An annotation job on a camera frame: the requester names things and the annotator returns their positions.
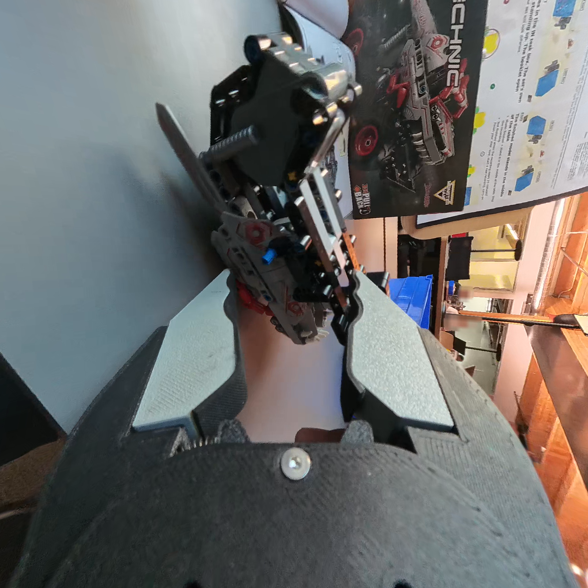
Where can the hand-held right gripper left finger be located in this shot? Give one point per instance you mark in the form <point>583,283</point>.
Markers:
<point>188,363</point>

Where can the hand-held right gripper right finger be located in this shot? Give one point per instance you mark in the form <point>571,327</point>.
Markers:
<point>395,367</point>

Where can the grey black lego vehicle model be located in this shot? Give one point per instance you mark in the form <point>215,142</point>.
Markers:
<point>271,138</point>

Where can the dark lego set box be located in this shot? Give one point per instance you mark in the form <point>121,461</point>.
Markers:
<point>413,115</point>

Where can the open lego instruction booklet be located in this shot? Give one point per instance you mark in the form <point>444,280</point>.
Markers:
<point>321,32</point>

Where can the person's right hand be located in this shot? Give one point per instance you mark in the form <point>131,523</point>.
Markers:
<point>321,435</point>

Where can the blue plastic bin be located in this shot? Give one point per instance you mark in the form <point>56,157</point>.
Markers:
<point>413,298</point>

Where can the wooden counter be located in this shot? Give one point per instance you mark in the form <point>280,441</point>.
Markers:
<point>560,413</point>

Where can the white printed paper sheet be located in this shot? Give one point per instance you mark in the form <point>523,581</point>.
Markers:
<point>537,92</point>

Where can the black round pedestal table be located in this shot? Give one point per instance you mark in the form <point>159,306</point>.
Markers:
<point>498,250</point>

